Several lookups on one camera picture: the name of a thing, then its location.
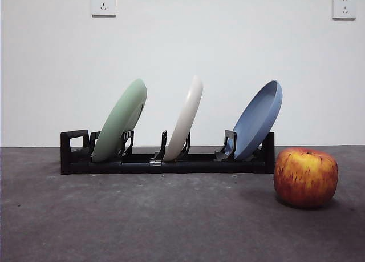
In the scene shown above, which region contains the green plate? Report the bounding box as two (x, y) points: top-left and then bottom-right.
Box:
(91, 78), (148, 163)

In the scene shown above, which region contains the red yellow apple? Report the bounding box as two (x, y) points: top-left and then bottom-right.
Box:
(273, 147), (339, 209)

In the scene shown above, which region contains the white plate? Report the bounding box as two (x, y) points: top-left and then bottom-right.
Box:
(163, 75), (204, 162)

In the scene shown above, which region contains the blue plate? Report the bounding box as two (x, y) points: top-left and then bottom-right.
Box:
(225, 79), (283, 162)

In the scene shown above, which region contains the black plate rack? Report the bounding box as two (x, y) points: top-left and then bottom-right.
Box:
(59, 129), (275, 175)

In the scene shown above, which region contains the white wall socket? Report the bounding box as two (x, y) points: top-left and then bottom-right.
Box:
(91, 0), (117, 17)
(332, 0), (357, 21)

